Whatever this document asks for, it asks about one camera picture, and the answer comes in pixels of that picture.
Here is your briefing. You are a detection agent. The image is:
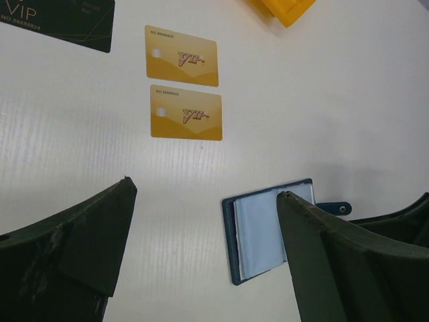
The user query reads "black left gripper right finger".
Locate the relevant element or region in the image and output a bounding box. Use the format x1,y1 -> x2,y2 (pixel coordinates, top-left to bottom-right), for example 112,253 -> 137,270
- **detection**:
277,191 -> 428,321

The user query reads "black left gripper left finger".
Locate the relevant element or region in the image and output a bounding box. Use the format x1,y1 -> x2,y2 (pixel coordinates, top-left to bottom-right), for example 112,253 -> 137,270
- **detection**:
1,176 -> 137,321

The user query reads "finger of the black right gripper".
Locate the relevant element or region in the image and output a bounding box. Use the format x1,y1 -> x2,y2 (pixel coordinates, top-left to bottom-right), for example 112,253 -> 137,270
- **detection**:
351,192 -> 428,248

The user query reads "navy blue card holder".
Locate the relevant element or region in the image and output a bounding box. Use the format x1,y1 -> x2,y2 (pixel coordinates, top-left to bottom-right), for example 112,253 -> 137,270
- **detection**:
221,178 -> 352,286

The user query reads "gold credit card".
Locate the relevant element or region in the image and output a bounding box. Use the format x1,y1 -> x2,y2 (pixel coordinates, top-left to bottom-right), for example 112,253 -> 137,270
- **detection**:
145,25 -> 219,87
150,85 -> 223,141

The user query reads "black credit card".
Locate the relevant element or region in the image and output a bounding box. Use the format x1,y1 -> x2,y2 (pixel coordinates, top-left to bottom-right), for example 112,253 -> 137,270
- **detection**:
1,0 -> 115,53

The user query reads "yellow plastic bin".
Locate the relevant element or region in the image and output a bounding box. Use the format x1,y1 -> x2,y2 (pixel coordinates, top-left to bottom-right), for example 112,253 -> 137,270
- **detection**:
245,0 -> 316,28

